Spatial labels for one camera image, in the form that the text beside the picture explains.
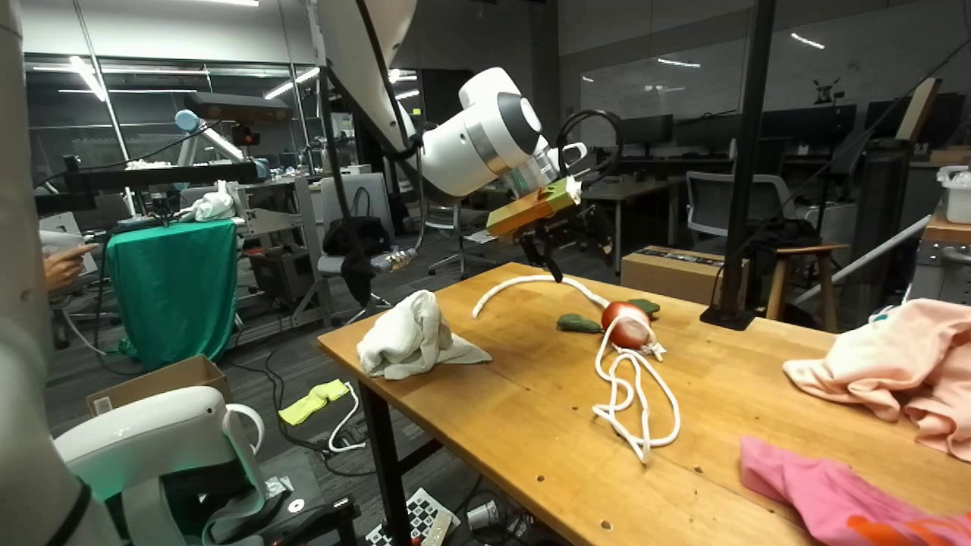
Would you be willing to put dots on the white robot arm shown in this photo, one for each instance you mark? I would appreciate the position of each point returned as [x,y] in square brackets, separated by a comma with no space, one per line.
[489,132]

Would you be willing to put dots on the yellow green power strip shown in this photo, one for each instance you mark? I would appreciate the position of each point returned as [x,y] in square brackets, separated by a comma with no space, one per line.
[317,399]

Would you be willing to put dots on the green cloth covered table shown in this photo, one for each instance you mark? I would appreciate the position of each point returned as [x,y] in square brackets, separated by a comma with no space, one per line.
[177,289]

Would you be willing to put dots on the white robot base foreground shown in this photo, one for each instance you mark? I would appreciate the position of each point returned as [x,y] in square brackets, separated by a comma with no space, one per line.
[53,490]

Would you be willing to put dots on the peach shirt with teal print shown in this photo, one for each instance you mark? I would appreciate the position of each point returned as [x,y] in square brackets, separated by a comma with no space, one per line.
[912,365]

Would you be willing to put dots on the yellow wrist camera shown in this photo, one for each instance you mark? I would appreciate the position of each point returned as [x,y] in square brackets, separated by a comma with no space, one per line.
[534,206]

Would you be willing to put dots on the white plastic bin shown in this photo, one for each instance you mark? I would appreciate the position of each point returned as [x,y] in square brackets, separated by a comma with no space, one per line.
[956,191]

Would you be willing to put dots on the pink shirt with orange print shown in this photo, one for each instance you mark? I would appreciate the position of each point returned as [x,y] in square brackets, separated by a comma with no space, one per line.
[839,508]

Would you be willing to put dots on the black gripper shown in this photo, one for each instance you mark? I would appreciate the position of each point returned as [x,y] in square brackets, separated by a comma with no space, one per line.
[558,246]

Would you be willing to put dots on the white cloth bag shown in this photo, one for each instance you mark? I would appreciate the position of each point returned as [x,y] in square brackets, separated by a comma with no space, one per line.
[413,337]

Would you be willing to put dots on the black vertical pole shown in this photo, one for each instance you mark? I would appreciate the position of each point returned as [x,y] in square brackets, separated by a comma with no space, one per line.
[732,311]

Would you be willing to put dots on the red apple toy green leaves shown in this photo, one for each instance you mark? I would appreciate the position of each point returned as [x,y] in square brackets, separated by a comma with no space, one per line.
[620,319]

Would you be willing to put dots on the wooden stool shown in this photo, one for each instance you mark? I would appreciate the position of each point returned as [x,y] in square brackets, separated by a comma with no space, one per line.
[809,267]

